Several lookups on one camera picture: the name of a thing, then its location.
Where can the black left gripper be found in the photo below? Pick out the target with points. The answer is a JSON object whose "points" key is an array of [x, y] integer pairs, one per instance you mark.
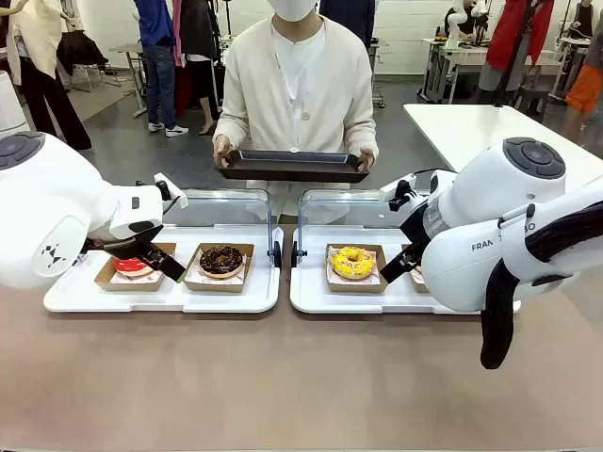
{"points": [[122, 246]]}

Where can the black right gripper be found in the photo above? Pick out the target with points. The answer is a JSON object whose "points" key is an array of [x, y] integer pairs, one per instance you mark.
{"points": [[414, 235]]}

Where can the red glazed donut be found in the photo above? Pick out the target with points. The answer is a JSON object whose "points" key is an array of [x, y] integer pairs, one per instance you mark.
{"points": [[127, 267], [118, 282]]}

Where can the yellow glazed donut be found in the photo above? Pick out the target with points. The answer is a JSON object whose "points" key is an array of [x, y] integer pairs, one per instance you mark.
{"points": [[352, 263]]}

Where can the dark brown serving tray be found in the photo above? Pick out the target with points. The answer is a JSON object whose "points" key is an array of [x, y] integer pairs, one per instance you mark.
{"points": [[292, 172]]}

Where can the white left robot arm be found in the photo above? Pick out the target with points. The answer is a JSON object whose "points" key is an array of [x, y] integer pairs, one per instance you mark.
{"points": [[47, 188]]}

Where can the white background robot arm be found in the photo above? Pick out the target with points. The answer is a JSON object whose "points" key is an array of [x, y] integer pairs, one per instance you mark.
{"points": [[454, 19]]}

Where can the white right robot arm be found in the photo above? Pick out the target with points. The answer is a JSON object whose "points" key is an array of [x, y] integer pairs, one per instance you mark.
{"points": [[471, 188]]}

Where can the sprinkled chocolate donut in tray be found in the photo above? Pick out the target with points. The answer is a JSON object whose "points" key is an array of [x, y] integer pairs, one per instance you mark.
{"points": [[418, 283]]}

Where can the chocolate glazed donut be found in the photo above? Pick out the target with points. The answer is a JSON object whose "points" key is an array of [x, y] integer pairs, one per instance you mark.
{"points": [[221, 261]]}

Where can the person in blue jeans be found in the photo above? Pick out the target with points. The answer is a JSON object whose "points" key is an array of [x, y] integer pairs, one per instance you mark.
{"points": [[160, 70]]}

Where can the person in cream cardigan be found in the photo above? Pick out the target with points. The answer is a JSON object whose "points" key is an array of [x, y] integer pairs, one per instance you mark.
{"points": [[264, 85]]}

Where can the person in black trousers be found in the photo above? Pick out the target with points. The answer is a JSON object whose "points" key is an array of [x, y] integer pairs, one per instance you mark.
{"points": [[42, 85]]}

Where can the person in pink and black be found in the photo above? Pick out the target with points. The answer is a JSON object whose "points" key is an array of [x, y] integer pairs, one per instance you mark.
{"points": [[200, 42]]}

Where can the person in red vest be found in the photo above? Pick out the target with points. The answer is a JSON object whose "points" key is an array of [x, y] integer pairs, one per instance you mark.
{"points": [[513, 37]]}

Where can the person in orange clothes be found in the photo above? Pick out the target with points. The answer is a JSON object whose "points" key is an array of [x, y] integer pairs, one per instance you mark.
{"points": [[584, 89]]}

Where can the person in black top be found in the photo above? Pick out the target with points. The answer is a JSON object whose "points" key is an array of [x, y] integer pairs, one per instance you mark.
{"points": [[584, 19]]}

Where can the person's left hand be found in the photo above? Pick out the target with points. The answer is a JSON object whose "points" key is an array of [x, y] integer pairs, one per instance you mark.
{"points": [[370, 157]]}

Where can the person's right hand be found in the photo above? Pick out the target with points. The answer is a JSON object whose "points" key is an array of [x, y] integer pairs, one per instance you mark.
{"points": [[222, 148]]}

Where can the white display tray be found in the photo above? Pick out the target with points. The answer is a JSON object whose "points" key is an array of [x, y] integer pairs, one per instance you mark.
{"points": [[141, 299], [358, 303]]}

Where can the clear hinged display lid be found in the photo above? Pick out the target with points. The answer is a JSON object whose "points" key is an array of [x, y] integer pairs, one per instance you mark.
{"points": [[339, 209], [221, 207]]}

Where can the white rectangular table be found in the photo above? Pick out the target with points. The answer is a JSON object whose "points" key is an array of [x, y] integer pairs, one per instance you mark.
{"points": [[471, 127]]}

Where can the white cylindrical air purifier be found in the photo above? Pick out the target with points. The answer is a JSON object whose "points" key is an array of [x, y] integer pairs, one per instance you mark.
{"points": [[9, 108]]}

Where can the grey stool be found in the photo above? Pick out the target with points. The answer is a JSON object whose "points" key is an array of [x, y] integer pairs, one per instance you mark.
{"points": [[532, 96]]}

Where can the small grey background table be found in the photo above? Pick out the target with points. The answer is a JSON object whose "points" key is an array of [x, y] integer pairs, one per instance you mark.
{"points": [[132, 49]]}

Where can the grey background workbench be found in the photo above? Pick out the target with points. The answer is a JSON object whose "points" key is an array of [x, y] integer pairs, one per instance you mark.
{"points": [[466, 59]]}

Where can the chair with black jacket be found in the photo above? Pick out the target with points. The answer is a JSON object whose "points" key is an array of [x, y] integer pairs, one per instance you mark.
{"points": [[80, 52]]}

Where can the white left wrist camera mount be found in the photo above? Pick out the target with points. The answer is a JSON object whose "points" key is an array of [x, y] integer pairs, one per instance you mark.
{"points": [[175, 194]]}

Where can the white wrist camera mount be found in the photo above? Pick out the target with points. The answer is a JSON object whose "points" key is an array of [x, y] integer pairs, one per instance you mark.
{"points": [[175, 194], [400, 184]]}

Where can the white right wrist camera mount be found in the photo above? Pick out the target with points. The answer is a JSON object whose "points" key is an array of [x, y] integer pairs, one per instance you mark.
{"points": [[400, 184]]}

